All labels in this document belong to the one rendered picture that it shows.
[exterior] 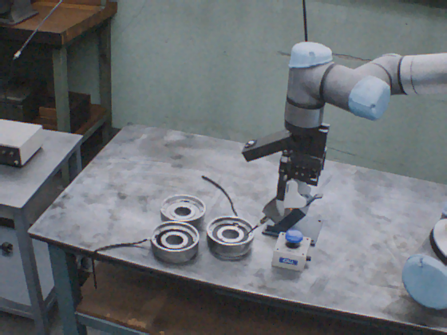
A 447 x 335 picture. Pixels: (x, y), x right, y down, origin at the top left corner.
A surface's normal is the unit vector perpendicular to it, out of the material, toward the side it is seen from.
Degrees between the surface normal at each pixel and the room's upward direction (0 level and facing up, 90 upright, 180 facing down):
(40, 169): 0
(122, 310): 0
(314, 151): 90
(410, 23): 90
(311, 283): 0
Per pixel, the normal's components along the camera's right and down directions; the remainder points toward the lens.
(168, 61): -0.28, 0.49
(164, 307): 0.06, -0.85
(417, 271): -0.67, 0.46
